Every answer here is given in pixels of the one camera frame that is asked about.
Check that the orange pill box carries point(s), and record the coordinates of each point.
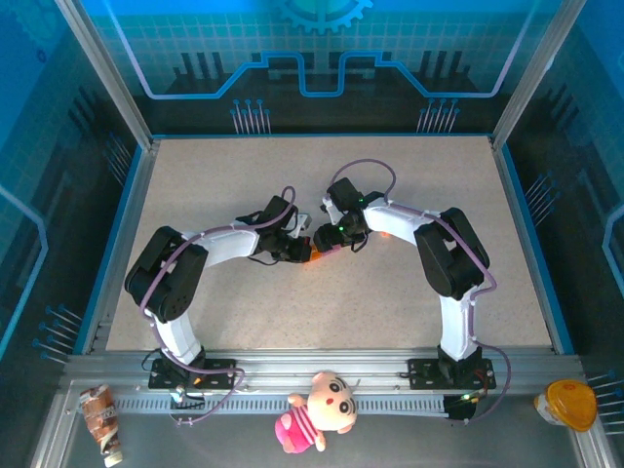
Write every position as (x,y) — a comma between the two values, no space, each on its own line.
(316,255)

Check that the pink pill box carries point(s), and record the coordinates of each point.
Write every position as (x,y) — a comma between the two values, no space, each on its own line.
(332,251)

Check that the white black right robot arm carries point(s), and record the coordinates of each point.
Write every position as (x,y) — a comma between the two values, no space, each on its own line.
(400,222)

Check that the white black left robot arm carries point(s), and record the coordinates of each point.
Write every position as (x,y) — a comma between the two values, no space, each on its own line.
(229,244)

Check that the pink striped plush doll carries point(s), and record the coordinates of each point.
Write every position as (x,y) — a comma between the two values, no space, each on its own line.
(331,400)

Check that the black electronics box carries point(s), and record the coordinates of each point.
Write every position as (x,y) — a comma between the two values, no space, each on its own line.
(460,409)

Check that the crumpled brown tube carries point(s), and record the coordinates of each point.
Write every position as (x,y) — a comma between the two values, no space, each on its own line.
(100,419)

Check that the cup with yellow lid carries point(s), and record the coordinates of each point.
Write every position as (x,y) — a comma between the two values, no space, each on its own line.
(570,404)

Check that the aluminium mounting rail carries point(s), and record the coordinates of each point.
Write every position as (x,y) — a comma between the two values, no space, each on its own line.
(317,361)

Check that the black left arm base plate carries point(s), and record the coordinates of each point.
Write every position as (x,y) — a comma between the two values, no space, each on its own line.
(219,370)

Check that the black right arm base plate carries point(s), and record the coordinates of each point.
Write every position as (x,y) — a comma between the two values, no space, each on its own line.
(424,373)

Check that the aluminium frame post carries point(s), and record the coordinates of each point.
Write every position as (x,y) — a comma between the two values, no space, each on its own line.
(105,73)
(536,73)

